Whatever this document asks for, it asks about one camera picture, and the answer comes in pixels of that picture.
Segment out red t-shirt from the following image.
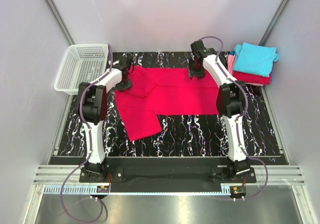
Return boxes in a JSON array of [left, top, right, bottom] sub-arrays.
[[115, 66, 219, 141], [233, 71, 272, 86]]

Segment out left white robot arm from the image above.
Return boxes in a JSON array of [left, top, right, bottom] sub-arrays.
[[77, 56, 135, 182]]

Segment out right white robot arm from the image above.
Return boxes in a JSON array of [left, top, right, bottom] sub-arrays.
[[189, 39, 251, 182]]

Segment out folded pink t-shirt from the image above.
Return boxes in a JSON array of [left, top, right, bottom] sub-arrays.
[[227, 54, 263, 86]]

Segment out white plastic perforated basket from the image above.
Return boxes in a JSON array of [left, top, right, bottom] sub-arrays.
[[53, 43, 109, 95]]

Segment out folded red t-shirt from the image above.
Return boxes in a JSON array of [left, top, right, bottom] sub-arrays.
[[233, 71, 272, 86]]

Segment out folded cyan t-shirt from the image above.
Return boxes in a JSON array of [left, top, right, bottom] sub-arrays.
[[234, 42, 279, 77]]

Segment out black marbled table mat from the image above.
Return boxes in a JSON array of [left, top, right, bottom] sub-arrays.
[[47, 50, 291, 166]]

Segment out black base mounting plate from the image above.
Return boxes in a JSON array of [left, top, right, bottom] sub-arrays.
[[79, 157, 257, 194]]

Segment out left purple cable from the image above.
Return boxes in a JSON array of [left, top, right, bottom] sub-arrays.
[[59, 43, 113, 221]]

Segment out aluminium extrusion rail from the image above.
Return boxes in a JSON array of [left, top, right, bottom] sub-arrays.
[[34, 165, 305, 185]]

